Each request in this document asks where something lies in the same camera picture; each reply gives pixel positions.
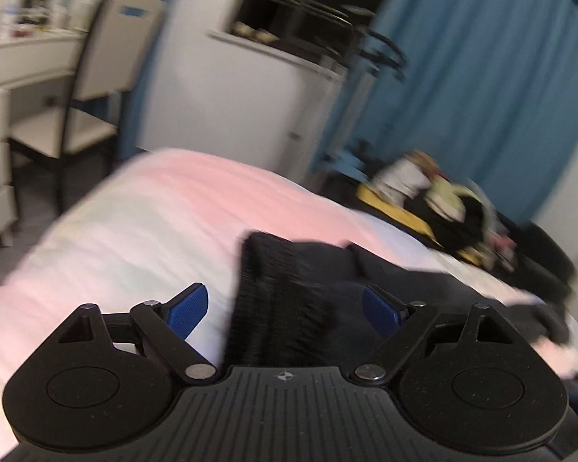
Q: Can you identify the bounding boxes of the black drawstring pants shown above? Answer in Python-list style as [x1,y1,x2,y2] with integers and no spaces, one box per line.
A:
[222,233,570,371]

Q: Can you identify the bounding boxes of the pile of clothes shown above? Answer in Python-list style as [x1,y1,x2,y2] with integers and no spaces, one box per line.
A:
[356,150,517,272]

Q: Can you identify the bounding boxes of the pastel bed sheet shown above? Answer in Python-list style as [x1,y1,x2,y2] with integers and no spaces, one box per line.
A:
[0,149,578,461]

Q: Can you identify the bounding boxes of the black leather armchair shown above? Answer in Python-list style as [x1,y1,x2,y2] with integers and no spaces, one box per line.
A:
[491,212,576,305]

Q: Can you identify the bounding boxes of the teal curtain right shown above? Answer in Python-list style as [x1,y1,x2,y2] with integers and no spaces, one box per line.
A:
[348,0,578,222]

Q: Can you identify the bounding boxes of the beige chair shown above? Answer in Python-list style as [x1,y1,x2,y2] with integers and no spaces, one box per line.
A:
[9,0,160,215]

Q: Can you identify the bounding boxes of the white dressing table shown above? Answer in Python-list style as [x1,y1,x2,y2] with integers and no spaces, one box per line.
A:
[0,30,82,246]

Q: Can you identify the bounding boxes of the dark window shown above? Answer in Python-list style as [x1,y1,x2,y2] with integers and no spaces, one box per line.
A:
[222,0,407,78]

